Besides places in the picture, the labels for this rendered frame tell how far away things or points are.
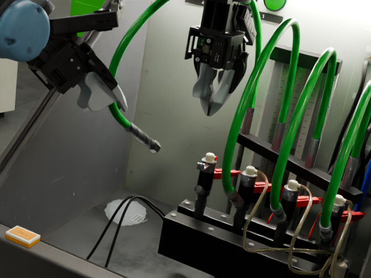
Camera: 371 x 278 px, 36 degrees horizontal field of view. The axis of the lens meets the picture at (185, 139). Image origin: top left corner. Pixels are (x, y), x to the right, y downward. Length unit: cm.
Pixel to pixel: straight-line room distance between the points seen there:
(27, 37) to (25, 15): 3
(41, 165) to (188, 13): 48
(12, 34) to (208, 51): 34
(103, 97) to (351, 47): 55
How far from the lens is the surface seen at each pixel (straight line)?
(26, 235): 101
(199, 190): 105
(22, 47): 71
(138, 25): 94
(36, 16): 72
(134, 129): 100
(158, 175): 145
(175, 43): 135
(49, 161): 117
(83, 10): 409
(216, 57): 89
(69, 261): 97
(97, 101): 91
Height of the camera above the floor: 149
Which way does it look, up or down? 20 degrees down
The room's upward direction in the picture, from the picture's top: 10 degrees clockwise
